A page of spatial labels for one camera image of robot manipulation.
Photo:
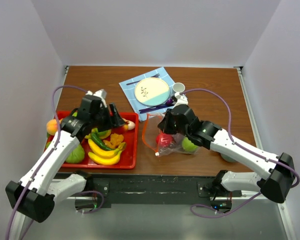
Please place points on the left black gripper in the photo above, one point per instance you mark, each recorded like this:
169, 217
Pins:
115, 118

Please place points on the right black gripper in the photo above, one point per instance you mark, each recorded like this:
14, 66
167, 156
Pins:
164, 125

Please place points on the red apple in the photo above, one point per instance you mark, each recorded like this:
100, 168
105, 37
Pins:
164, 140

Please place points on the clear orange zip top bag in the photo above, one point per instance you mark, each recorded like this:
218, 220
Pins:
150, 132

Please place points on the white radish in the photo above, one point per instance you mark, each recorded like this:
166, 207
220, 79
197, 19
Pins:
128, 125

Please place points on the green lime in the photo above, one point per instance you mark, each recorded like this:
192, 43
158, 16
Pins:
188, 146

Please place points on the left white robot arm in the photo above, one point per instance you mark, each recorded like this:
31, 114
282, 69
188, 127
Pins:
30, 195

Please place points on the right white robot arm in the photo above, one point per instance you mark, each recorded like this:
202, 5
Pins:
271, 175

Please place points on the orange ginger root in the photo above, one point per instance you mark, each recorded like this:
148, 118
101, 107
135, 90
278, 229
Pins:
114, 141

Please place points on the green chili pepper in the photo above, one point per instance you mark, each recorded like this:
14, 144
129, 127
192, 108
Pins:
94, 137

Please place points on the purple spoon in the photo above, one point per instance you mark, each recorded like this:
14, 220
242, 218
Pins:
168, 102

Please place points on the red plastic tray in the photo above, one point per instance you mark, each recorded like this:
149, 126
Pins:
127, 158

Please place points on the blue checked cloth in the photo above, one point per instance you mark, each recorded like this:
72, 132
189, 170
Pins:
129, 90

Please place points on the purple knife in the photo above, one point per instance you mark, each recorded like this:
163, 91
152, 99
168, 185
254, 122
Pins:
154, 108

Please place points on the yellow banana bunch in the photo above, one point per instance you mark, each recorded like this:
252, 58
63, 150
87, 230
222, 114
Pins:
105, 157

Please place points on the cream and blue plate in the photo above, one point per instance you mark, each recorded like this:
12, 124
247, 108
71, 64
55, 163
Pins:
152, 91

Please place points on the grey ceramic mug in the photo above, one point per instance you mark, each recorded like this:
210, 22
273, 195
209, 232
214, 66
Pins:
178, 87

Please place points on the large green guava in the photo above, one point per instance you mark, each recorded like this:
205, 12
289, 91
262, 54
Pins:
76, 156

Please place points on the purple fork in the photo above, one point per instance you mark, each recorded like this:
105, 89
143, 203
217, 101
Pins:
135, 82

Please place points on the peach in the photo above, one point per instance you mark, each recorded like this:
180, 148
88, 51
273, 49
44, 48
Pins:
51, 127

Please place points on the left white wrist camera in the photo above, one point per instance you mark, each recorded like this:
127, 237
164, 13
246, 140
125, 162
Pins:
100, 93

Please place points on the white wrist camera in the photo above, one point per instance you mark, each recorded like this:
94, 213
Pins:
179, 99
100, 93

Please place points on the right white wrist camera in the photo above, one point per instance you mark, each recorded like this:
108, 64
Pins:
179, 99

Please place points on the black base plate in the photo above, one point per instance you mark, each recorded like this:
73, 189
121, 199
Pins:
154, 189

